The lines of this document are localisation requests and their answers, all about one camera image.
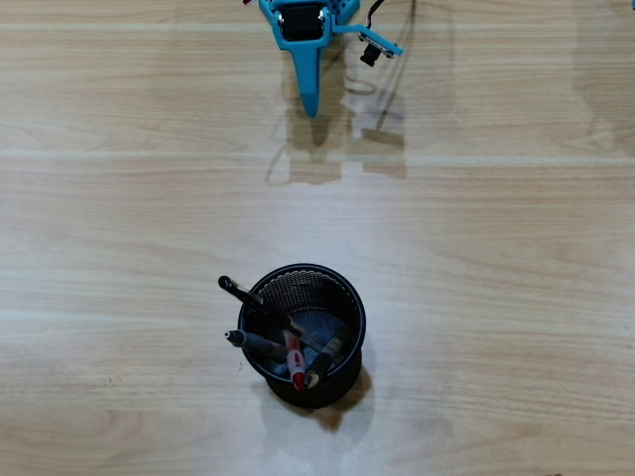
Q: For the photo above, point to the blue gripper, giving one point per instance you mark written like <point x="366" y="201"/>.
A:
<point x="302" y="27"/>

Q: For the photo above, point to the thin clear black capped pen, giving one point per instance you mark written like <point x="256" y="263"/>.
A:
<point x="238" y="290"/>

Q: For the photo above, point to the grey grip clear pen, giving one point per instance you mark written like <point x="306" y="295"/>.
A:
<point x="253" y="341"/>

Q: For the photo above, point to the black grip silver band pen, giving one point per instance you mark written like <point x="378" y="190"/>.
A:
<point x="320" y="364"/>

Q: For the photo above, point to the red clear pen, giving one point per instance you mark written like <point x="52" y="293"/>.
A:
<point x="296" y="367"/>

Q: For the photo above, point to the black mesh pen holder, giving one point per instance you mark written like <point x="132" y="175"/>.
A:
<point x="327" y="396"/>

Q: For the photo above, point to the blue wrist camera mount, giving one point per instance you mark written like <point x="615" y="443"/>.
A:
<point x="382" y="44"/>

